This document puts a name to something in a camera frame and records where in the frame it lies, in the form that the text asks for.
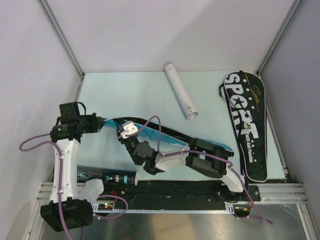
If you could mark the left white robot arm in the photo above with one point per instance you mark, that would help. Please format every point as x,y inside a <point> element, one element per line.
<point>69,208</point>

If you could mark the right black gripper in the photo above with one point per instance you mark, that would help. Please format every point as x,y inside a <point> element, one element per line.
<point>122,140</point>

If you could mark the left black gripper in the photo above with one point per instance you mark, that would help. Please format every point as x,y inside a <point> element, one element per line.
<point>97,122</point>

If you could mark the white shuttlecock tube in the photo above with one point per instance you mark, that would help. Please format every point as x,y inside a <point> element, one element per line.
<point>181,92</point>

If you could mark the blue racket cover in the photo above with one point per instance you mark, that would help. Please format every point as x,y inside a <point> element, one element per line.
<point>168,134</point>

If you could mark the black shuttlecock tube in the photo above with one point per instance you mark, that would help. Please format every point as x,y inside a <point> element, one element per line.
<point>112,176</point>

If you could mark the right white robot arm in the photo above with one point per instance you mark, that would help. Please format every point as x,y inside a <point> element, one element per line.
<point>206,158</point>

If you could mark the black racket cover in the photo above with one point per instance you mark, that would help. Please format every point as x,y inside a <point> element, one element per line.
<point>245,96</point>

